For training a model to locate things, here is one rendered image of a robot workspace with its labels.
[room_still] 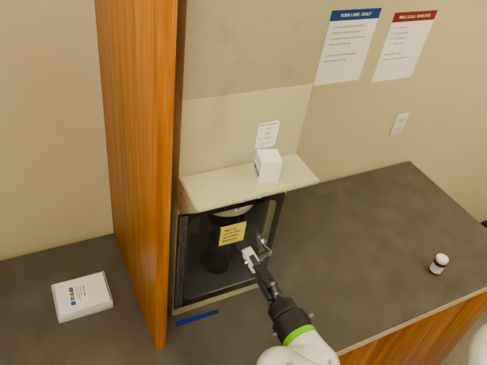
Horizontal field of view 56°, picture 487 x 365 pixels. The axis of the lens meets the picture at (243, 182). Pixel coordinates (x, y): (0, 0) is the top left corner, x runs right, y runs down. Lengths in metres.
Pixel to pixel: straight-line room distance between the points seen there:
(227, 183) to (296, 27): 0.37
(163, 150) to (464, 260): 1.40
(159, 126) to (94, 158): 0.69
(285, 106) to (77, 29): 0.57
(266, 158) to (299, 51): 0.24
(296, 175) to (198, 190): 0.25
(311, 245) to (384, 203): 0.44
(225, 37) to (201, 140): 0.24
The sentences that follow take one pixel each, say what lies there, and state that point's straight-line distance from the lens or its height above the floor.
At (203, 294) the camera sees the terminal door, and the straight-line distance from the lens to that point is 1.43.
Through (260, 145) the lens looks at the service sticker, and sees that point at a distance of 1.10.
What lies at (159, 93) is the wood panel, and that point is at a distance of 0.80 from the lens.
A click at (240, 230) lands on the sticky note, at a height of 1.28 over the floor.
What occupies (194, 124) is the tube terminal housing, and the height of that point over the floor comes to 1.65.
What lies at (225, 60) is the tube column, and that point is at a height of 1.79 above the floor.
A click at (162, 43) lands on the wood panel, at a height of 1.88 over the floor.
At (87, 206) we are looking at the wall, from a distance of 1.64.
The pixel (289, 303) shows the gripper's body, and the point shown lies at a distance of 1.21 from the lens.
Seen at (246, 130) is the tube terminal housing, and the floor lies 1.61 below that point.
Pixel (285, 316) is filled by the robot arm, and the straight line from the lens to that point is 1.18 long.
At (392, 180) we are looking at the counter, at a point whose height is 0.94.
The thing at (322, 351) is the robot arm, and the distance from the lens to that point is 1.13.
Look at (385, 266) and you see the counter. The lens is 1.79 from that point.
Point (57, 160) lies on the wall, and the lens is 1.49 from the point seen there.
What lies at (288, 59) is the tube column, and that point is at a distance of 1.01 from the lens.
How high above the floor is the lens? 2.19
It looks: 40 degrees down
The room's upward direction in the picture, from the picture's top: 10 degrees clockwise
